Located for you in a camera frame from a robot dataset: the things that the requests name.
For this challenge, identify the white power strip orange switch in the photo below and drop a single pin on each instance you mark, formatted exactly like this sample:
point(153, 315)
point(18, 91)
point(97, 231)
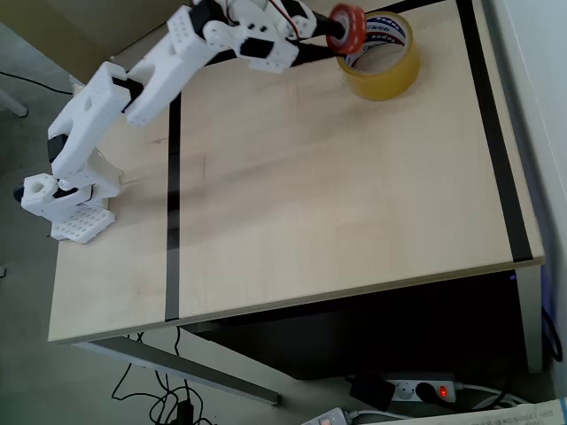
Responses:
point(325, 418)

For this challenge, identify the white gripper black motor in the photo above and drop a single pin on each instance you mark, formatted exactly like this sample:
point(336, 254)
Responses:
point(296, 38)

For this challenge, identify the black round plug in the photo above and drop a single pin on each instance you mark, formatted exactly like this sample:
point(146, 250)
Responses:
point(425, 391)

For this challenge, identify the red tape roll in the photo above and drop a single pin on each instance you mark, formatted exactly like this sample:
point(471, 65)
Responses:
point(354, 31)

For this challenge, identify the grey metal table leg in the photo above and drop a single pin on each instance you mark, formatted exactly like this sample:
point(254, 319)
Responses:
point(531, 319)

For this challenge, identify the printed paper sheet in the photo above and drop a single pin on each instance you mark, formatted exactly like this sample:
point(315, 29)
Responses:
point(487, 416)

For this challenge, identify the brown cardboard panel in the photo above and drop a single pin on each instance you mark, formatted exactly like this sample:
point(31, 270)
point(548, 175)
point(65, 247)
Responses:
point(88, 31)

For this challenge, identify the black power adapter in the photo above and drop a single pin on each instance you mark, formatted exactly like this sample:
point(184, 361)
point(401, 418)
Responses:
point(372, 391)

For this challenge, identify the white power strip red switch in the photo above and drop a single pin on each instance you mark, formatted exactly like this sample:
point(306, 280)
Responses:
point(445, 391)

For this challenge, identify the grey metal table foot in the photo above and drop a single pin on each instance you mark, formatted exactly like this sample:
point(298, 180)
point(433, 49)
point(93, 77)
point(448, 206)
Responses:
point(186, 365)

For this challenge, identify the large yellow tape roll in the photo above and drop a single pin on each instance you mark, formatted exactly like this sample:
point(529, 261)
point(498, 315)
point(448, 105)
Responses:
point(390, 84)

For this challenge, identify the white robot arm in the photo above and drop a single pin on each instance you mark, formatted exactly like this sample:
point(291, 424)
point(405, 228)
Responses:
point(88, 119)

